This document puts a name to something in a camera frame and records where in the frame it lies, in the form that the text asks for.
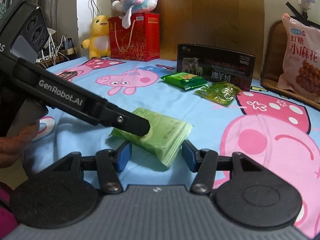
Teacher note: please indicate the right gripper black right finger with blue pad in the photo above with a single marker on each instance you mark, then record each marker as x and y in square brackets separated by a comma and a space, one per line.
[242, 190]

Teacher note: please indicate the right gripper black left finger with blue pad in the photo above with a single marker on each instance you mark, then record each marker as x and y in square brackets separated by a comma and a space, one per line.
[69, 190]

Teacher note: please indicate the light green snack packet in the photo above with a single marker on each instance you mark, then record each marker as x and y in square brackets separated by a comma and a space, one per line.
[164, 138]

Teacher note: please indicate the green pickled vegetable packet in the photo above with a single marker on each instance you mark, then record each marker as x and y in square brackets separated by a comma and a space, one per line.
[222, 93]

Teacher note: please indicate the green cracker packet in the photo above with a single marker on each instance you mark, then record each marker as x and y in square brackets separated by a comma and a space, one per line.
[185, 81]

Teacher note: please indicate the person's left hand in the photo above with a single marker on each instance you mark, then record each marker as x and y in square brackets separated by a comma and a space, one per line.
[13, 147]

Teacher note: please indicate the Peppa Pig bed sheet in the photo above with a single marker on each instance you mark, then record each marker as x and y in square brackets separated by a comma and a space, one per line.
[279, 133]

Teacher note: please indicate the yellow duck plush toy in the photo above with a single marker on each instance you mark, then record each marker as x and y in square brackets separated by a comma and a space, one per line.
[98, 44]

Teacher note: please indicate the red gift bag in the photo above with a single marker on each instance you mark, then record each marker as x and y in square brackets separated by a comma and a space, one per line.
[139, 42]

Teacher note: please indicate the pink twisted snack bag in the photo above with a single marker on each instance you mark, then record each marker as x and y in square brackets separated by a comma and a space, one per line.
[301, 59]

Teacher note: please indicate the black sheep print box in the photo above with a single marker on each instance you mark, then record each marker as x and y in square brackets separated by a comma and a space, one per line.
[216, 64]

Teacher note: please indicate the brown seat cushion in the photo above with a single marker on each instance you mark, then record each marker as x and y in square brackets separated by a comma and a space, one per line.
[273, 65]

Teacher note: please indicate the pink blue plush toy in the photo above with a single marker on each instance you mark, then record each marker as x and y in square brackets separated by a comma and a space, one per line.
[130, 7]

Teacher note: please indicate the wooden board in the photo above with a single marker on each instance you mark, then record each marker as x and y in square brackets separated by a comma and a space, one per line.
[231, 24]

